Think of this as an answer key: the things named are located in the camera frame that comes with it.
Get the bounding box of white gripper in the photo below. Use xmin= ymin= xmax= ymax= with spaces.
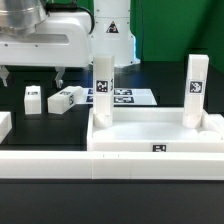
xmin=0 ymin=12 xmax=91 ymax=89

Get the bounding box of white desk top tray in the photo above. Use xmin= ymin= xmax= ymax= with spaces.
xmin=87 ymin=107 xmax=224 ymax=153

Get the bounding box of left white barrier block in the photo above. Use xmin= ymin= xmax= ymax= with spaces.
xmin=0 ymin=112 xmax=12 ymax=144

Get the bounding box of marker tag sheet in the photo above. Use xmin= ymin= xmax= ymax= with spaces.
xmin=79 ymin=88 xmax=157 ymax=106

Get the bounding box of white front rail barrier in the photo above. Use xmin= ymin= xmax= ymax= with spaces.
xmin=0 ymin=151 xmax=224 ymax=180

